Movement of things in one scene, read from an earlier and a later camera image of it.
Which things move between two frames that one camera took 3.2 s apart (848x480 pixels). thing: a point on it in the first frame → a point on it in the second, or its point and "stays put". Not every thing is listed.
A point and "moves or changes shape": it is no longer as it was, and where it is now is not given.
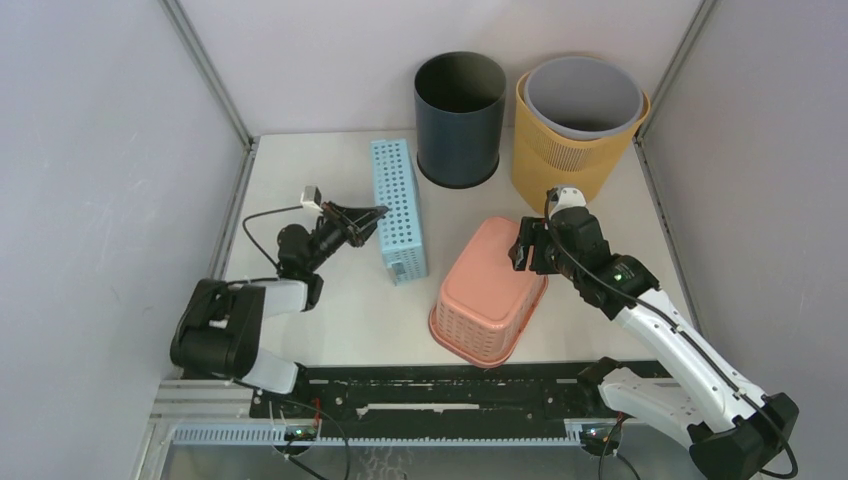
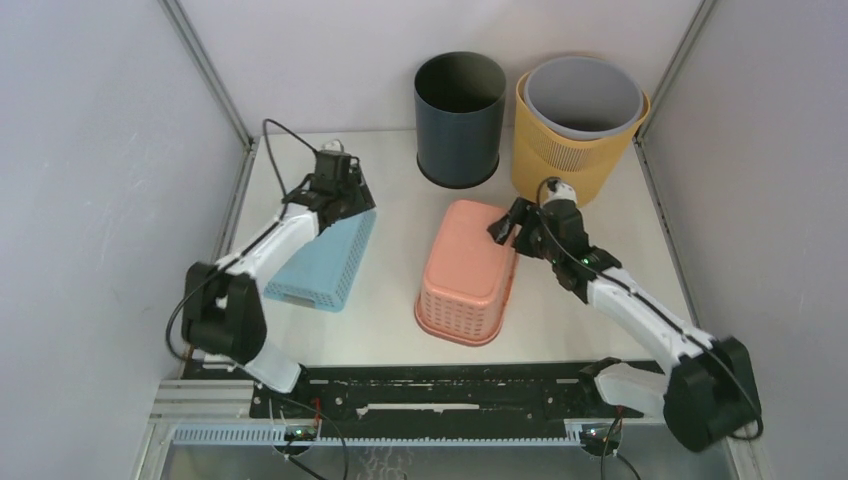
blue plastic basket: x=402 y=226 moves or changes shape
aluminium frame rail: x=181 y=400 stays put
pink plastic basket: x=484 y=306 moves or changes shape
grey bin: x=583 y=97 stays put
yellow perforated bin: x=542 y=161 stays put
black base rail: x=448 y=393 stays put
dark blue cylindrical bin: x=460 y=103 stays put
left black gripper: x=345 y=220 → x=364 y=201
